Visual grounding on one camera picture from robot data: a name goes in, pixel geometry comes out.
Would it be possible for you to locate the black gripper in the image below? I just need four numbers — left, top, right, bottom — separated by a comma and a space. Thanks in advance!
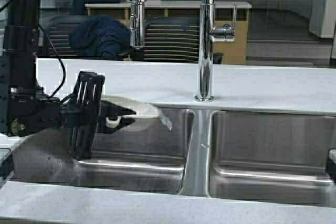
60, 71, 136, 159

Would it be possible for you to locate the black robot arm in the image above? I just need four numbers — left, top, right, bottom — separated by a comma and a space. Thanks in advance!
1, 0, 135, 160

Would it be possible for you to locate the blue jacket on chair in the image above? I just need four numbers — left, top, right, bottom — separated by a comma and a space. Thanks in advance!
69, 15, 130, 61

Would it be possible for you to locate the black slatted office chair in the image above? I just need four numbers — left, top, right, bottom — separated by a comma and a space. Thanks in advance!
41, 15, 134, 60

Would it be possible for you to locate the black left base corner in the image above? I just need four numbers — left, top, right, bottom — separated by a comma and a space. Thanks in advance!
0, 148, 14, 188

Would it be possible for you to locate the stainless steel double sink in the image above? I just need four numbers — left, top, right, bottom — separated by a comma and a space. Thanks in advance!
12, 108, 335, 207

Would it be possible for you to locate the chrome pull-down faucet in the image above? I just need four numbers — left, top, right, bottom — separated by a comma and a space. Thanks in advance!
130, 0, 237, 102

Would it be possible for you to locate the wooden white-top table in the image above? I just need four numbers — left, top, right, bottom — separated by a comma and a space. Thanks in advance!
85, 1, 253, 65

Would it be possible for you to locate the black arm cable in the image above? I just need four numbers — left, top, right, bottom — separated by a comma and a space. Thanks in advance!
0, 0, 67, 99

